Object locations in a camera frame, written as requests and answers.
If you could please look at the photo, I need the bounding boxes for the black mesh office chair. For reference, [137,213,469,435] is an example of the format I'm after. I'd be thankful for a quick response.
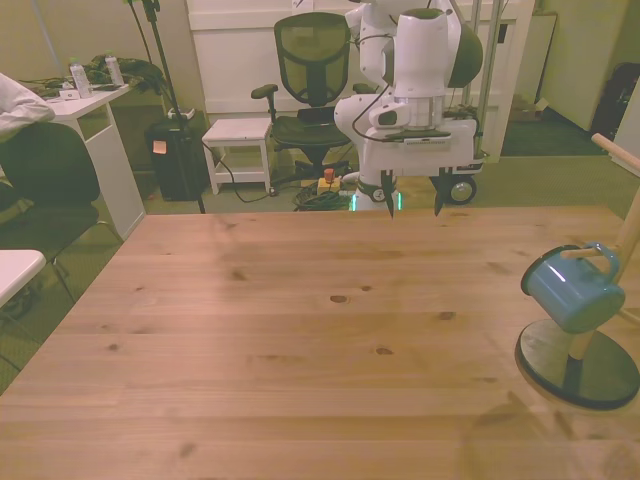
[249,12,380,194]

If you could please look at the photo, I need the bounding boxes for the camouflage cloth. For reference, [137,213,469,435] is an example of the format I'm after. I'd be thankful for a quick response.
[19,55,166,96]

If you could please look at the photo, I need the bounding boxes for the blue enamel mug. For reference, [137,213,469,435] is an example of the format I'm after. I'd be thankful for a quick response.
[519,241,627,335]

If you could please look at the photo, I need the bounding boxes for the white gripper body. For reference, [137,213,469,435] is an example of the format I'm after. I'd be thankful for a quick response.
[362,118,477,180]

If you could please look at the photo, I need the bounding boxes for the wheeled cart base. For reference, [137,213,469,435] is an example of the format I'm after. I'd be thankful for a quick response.
[438,164,485,207]

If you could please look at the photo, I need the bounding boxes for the black side chair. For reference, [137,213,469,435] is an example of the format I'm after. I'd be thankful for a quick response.
[0,121,125,304]

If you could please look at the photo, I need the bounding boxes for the wooden mug tree stand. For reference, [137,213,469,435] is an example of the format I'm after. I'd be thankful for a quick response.
[514,132,640,413]

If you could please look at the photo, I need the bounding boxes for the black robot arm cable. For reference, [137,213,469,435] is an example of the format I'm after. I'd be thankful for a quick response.
[348,32,401,146]

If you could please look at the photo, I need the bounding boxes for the yellow emergency stop button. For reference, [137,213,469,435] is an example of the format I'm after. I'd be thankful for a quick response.
[316,168,343,197]

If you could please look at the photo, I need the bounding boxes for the cardboard box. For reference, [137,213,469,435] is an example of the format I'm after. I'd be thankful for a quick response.
[509,92,551,124]

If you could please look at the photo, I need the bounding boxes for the black upright case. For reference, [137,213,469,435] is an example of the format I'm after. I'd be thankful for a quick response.
[589,62,640,146]

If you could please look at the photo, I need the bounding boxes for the white table corner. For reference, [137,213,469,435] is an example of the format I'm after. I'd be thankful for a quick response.
[0,248,46,309]

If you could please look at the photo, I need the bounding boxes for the coiled dark cable bundle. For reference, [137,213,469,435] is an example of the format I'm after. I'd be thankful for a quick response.
[292,185,352,213]

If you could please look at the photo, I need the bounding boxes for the clear plastic bottle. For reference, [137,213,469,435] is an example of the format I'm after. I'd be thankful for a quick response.
[68,56,93,100]
[103,49,125,87]

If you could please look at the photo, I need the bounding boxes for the black paper shredder bin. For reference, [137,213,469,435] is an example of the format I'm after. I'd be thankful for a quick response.
[144,121,209,203]

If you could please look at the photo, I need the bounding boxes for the person arm white sleeve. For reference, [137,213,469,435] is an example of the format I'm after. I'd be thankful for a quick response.
[0,72,56,144]

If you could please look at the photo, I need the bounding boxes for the black floor cable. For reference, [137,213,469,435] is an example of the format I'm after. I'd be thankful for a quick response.
[202,139,296,204]

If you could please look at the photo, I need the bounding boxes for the white desk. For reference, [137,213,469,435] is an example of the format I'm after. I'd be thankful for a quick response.
[47,83,147,240]

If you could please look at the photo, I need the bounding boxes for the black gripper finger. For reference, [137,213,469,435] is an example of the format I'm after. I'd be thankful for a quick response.
[381,168,398,220]
[432,174,448,217]

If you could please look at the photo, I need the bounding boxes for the black tripod stand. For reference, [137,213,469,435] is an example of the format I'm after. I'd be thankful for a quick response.
[122,0,207,215]

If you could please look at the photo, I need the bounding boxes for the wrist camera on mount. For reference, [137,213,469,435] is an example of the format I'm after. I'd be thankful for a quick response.
[401,127,455,148]

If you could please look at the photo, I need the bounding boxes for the small white stool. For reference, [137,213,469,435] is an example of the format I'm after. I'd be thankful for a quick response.
[201,118,275,196]

